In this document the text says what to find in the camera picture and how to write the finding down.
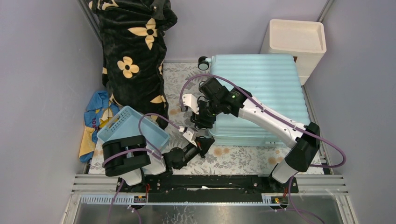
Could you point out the floral patterned floor mat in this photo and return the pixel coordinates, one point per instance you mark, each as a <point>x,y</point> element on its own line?
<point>220,159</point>

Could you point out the blue yellow cloth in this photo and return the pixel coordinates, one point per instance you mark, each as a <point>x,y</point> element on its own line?
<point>99,111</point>

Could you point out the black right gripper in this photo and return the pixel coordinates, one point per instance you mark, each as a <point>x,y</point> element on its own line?
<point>200,120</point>

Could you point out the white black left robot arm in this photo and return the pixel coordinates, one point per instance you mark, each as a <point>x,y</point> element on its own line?
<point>125,157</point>

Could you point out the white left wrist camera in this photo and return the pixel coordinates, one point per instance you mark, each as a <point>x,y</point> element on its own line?
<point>190,134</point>

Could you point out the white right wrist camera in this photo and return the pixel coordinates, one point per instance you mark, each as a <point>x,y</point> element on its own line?
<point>190,101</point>

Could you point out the white three-drawer storage cabinet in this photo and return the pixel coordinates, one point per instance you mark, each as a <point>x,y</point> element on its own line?
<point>304,40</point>

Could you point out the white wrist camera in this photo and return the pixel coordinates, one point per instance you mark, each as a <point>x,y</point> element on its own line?
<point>190,134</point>
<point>190,101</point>

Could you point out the light blue perforated plastic basket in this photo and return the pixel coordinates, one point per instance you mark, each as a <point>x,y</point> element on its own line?
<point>125,124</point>

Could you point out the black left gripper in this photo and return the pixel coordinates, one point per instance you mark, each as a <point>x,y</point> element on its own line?
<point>198,147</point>

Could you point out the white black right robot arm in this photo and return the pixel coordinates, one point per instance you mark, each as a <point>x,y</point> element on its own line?
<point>225,97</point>

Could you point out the light blue ribbed suitcase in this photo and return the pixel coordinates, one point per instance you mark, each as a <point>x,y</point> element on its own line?
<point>272,79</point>

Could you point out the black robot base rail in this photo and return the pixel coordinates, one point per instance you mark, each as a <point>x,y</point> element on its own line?
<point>210,189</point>

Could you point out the black floral plush blanket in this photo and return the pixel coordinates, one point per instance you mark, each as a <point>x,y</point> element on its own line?
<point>132,34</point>

